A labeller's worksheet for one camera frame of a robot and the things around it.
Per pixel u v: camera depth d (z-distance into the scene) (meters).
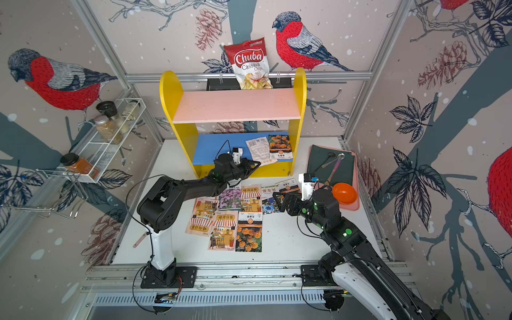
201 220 0.88
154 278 0.67
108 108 0.73
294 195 0.61
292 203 0.61
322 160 1.10
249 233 0.85
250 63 0.83
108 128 0.71
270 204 0.92
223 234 0.84
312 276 0.73
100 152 0.75
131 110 0.85
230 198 0.95
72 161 0.59
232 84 0.90
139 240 0.83
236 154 0.88
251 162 0.90
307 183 0.63
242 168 0.83
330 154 1.13
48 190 0.58
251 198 0.95
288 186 0.98
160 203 0.52
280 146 0.98
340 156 1.10
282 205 0.62
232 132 1.23
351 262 0.46
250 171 0.85
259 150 0.95
